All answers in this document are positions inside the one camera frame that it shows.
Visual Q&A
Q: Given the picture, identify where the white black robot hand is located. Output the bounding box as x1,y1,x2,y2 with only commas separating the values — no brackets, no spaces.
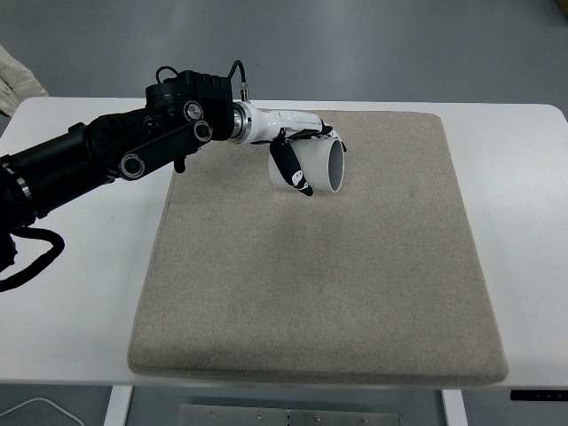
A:
230,101,347,196

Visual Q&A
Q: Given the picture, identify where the white cup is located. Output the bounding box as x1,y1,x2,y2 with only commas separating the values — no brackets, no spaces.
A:
268,138,344,193

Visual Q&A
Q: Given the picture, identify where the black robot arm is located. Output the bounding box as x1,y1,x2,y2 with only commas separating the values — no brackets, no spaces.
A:
1,70,342,234

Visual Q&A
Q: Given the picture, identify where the beige fabric mat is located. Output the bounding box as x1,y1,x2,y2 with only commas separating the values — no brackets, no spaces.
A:
128,111,508,386

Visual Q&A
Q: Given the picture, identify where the cream fabric object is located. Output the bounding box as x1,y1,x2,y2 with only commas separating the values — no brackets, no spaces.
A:
0,46,49,117

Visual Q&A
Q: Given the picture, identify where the right white table leg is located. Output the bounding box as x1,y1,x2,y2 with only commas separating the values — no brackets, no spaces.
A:
441,390,469,426

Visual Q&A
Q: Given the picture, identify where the white table leg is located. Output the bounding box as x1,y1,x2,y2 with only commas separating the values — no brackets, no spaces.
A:
441,390,469,426
103,385,133,426

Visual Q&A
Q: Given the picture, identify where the left white table leg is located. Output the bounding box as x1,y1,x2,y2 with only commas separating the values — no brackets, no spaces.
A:
103,385,133,426

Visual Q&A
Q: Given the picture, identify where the black desk control panel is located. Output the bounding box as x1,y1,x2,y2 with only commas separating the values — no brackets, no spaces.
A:
509,390,568,402

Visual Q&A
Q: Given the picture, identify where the black sleeved arm cable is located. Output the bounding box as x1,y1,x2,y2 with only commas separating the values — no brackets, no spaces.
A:
0,226,67,293

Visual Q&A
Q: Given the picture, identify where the white floor cable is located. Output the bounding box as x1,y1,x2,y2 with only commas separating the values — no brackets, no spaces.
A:
0,397,83,426

